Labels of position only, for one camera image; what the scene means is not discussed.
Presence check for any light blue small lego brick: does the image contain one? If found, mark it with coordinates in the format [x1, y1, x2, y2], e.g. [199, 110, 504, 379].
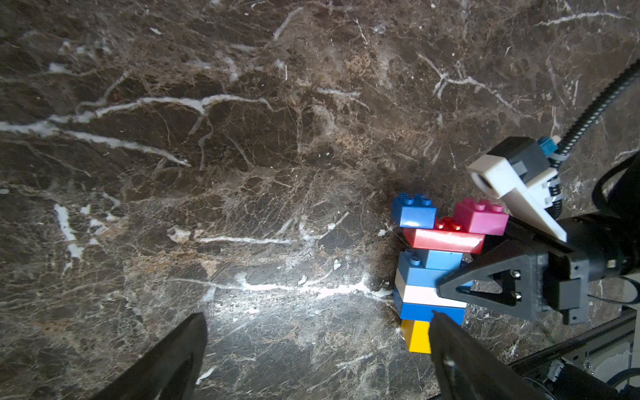
[415, 249, 464, 271]

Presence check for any white long lego brick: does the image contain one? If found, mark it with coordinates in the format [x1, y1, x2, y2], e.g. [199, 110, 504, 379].
[394, 273, 467, 308]

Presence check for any dark blue small lego brick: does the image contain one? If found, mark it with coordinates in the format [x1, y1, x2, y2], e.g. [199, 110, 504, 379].
[392, 193, 437, 229]

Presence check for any blue long lego brick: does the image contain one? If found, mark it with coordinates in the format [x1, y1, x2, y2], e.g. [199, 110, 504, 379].
[396, 248, 468, 288]

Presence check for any yellow small lego brick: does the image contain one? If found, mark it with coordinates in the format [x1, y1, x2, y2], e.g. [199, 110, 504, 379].
[401, 320, 432, 354]

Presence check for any red lego brick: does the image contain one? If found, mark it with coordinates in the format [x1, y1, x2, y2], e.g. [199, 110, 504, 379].
[403, 218, 486, 254]

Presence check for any magenta small lego brick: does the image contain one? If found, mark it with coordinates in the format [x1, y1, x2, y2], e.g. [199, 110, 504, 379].
[452, 198, 509, 236]

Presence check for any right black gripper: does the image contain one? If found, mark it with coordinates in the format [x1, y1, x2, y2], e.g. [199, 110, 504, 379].
[437, 213, 639, 325]

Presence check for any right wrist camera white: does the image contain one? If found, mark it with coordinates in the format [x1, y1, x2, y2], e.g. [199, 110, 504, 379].
[468, 136, 567, 242]

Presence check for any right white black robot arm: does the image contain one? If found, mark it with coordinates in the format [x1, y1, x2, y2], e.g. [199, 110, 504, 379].
[437, 62, 639, 325]

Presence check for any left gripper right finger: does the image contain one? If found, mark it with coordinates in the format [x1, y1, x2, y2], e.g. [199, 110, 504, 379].
[428, 313, 543, 400]

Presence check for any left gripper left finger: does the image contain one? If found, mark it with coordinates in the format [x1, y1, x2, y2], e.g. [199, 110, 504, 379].
[93, 313, 208, 399]

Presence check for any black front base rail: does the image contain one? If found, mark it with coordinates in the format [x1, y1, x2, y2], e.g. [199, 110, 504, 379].
[511, 308, 639, 399]

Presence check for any blue lego brick front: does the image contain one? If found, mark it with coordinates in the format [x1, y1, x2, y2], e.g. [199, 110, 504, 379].
[393, 288, 465, 325]

